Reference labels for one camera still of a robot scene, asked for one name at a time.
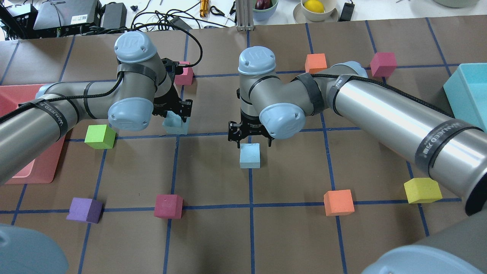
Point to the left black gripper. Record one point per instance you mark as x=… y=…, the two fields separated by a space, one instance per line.
x=171 y=101

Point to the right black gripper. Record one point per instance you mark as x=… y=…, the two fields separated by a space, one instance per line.
x=249 y=125

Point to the light blue block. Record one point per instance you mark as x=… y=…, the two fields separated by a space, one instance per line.
x=250 y=156
x=174 y=125

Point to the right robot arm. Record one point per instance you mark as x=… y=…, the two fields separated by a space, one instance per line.
x=451 y=151

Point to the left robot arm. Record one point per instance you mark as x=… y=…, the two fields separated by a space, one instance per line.
x=144 y=88

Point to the pink block left far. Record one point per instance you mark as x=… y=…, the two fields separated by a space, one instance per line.
x=184 y=74

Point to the green foam block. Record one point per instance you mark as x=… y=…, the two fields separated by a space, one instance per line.
x=100 y=137

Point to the orange block far row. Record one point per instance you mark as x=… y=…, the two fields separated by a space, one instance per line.
x=315 y=63

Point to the orange yellow tool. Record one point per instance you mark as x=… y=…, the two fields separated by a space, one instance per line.
x=204 y=8

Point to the pink block near base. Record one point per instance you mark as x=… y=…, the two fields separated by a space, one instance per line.
x=168 y=206

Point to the green bowl with fruit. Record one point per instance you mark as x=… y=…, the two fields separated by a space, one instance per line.
x=264 y=9

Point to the orange block near base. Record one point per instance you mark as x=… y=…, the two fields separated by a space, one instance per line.
x=338 y=203

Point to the beige bowl with lemon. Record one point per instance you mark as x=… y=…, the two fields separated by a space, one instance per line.
x=309 y=11

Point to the purple block left side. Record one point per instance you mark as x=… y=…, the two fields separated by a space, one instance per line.
x=86 y=210

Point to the black computer box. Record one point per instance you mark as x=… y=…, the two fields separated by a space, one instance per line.
x=67 y=14

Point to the black power adapter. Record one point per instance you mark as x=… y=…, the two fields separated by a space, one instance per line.
x=347 y=11

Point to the pink plastic bin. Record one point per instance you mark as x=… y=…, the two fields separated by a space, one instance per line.
x=42 y=169

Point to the pink block right far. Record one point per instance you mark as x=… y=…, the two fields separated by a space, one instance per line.
x=383 y=64

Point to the yellow foam block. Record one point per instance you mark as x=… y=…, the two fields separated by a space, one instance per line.
x=422 y=190

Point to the cyan plastic bin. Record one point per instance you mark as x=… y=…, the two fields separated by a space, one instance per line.
x=466 y=91

